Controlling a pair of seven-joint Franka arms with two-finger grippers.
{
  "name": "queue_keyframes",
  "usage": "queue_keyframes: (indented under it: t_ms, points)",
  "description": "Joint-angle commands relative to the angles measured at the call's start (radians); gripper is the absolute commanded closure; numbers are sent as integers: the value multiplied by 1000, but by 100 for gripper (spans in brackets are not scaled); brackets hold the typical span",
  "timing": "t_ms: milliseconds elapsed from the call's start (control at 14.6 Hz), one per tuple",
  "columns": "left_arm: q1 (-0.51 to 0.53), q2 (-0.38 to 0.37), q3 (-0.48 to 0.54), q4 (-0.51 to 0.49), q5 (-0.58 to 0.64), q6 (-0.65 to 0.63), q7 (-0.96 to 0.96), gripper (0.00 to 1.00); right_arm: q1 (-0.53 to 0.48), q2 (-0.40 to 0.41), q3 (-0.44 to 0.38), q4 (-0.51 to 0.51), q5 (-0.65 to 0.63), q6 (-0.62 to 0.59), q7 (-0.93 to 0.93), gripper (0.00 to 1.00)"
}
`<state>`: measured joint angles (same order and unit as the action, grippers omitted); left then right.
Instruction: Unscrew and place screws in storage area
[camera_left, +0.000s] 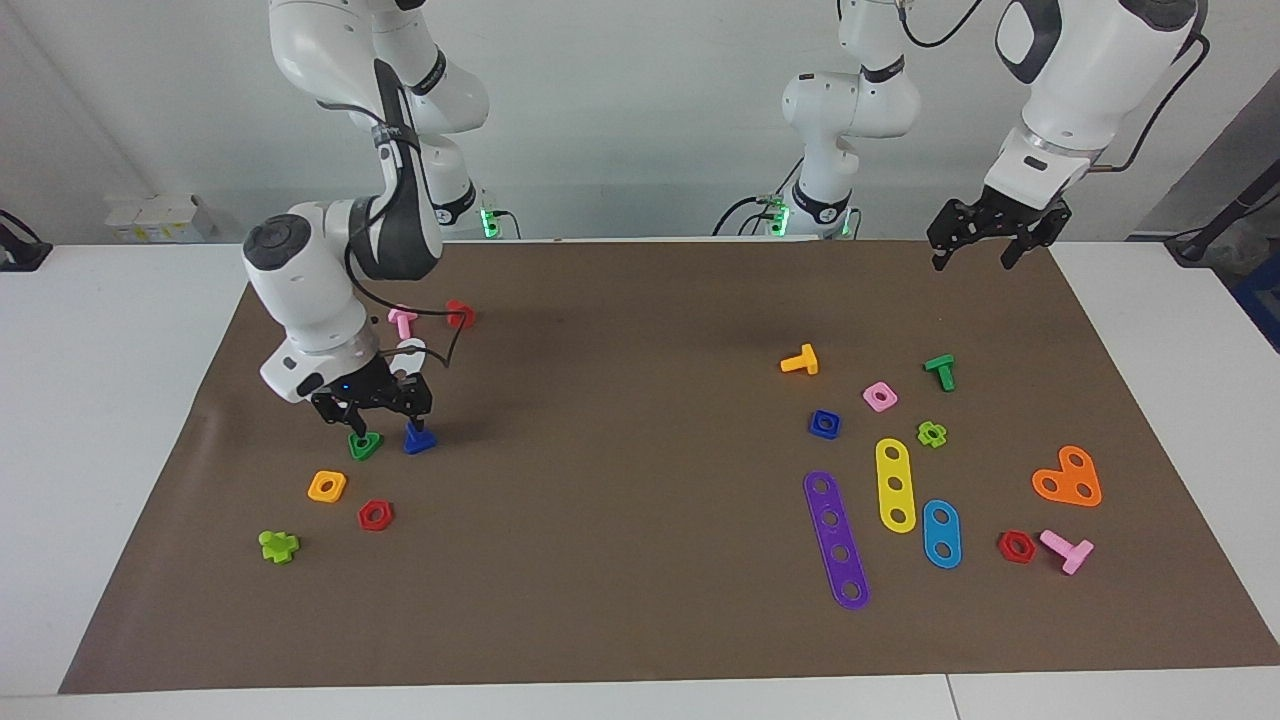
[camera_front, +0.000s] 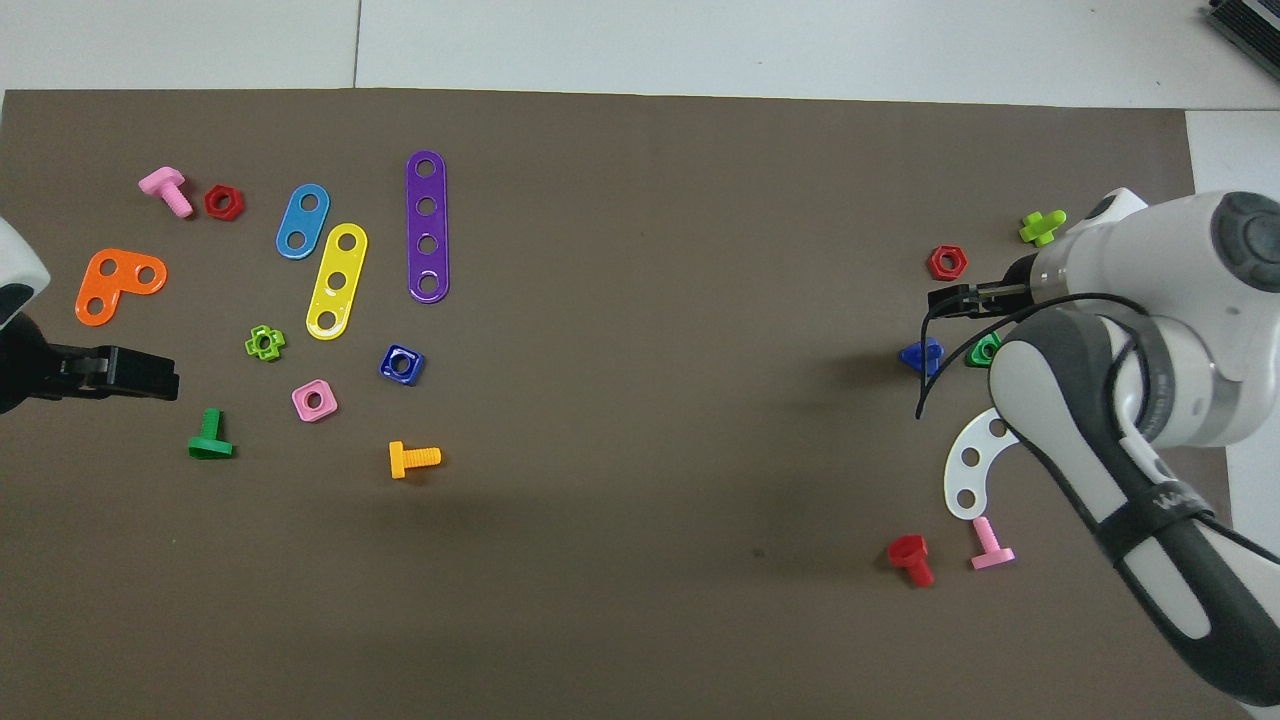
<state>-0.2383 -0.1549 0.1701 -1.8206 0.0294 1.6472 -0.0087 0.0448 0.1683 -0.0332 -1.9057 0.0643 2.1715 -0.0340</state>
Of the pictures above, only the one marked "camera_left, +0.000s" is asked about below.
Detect white curved five-hole plate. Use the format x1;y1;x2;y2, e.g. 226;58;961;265
385;338;429;381

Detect yellow three-hole plate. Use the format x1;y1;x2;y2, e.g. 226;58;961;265
875;437;918;534

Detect orange triangular plate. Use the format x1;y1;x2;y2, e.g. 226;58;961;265
1031;445;1103;508

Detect blue crate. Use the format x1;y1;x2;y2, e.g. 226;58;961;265
1232;250;1280;353

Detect brown table mat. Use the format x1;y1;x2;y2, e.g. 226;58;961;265
58;238;1280;695

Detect white cardboard box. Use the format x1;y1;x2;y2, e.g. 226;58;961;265
105;193;216;244

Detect blue two-hole plate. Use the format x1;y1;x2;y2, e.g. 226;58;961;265
921;499;963;570

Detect purple four-hole plate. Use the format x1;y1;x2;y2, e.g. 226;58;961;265
803;470;871;611

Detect black clamp on table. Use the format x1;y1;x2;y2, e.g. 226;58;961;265
0;210;53;273

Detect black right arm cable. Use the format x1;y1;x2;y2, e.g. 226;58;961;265
345;100;473;373

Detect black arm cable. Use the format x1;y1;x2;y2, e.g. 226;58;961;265
345;100;473;373
895;0;1211;176

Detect black stand with cable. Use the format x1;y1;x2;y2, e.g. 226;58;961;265
1168;180;1280;266

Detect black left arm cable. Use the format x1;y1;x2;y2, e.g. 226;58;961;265
895;0;1211;176

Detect black base cables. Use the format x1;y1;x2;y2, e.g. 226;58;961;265
712;185;801;239

